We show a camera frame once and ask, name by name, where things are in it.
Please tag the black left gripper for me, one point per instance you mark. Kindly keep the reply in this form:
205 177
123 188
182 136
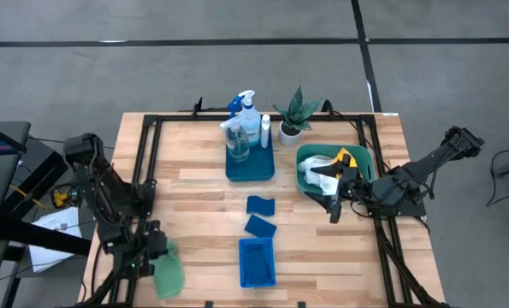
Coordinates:
155 239

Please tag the white cloth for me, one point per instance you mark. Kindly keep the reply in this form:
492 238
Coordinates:
318 179

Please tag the teal plastic tub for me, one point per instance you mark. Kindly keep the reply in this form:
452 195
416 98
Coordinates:
365 156

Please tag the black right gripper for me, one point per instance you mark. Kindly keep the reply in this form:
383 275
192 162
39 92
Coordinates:
356 190

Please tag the dark teal rectangular tray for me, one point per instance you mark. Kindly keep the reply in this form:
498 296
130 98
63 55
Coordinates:
254 171

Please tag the blue wavy-edged sponge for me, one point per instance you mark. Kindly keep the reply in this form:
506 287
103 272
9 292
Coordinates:
260 206

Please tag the white blue-trigger spray bottle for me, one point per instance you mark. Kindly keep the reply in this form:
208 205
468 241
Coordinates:
252 122

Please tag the yellow oval cloth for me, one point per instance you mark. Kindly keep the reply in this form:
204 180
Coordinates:
353 160

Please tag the black box with green light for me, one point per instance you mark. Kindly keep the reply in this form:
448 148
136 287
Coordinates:
74 197

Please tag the black metal table frame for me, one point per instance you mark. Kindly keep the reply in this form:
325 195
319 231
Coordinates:
173 116

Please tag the snake plant in white pot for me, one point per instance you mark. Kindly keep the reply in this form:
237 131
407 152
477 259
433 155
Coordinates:
294 124

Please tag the green oval cloth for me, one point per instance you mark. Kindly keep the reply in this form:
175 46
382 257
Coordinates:
170 276

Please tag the white paper sheets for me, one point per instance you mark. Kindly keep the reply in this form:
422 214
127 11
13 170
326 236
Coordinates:
61 220

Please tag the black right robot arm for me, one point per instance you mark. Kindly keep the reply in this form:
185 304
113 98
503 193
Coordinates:
425 171

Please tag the blue slotted plastic basket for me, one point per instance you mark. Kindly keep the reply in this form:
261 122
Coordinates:
242 263

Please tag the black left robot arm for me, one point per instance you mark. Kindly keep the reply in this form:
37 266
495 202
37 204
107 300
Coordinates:
104 192

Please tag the white blue-printed tube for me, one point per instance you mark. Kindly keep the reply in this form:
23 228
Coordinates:
265 132

